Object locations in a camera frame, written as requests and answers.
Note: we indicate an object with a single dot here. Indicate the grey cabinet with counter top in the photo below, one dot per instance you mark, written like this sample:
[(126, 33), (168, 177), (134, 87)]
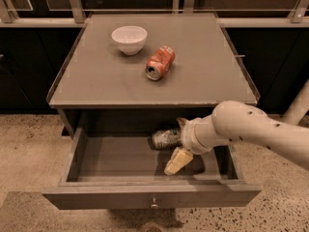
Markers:
[(100, 80)]

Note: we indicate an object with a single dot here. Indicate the white ceramic bowl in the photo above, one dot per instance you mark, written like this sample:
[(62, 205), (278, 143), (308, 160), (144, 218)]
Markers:
[(129, 39)]

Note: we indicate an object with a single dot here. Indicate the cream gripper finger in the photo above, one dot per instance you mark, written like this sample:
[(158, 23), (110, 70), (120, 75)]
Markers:
[(179, 159), (182, 122)]

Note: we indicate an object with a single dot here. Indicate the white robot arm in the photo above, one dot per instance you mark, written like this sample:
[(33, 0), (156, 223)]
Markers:
[(233, 121)]

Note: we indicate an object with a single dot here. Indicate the metal railing frame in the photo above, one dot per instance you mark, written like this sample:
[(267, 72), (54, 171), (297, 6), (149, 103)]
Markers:
[(230, 13)]

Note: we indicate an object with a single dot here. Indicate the metal drawer knob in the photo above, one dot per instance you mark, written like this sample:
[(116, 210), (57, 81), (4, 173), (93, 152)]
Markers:
[(153, 204)]

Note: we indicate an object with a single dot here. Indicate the green silver 7up can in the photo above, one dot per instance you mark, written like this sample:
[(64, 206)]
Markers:
[(163, 139)]

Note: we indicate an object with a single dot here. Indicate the open grey top drawer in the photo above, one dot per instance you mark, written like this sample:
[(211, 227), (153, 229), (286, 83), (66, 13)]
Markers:
[(122, 171)]

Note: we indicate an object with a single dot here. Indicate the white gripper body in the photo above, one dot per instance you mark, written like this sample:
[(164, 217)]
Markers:
[(187, 135)]

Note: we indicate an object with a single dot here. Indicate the orange soda can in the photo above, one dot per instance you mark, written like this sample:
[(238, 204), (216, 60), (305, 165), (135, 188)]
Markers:
[(160, 63)]

